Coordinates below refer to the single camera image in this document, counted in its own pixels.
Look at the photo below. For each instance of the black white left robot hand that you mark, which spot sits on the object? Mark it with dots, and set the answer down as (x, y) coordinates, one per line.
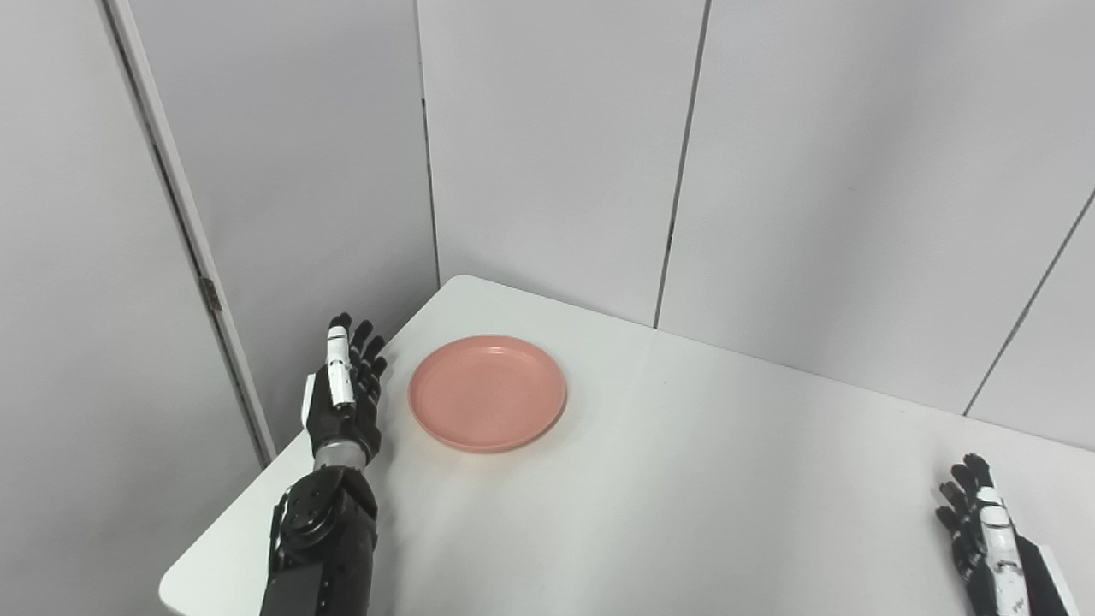
(342, 419)

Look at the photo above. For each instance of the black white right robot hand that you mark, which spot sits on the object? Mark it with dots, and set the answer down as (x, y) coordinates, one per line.
(992, 556)

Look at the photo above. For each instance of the pink round plate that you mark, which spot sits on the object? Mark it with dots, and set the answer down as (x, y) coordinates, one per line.
(488, 393)

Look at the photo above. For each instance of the metal door hinge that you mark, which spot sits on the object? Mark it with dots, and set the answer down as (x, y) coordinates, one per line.
(210, 294)

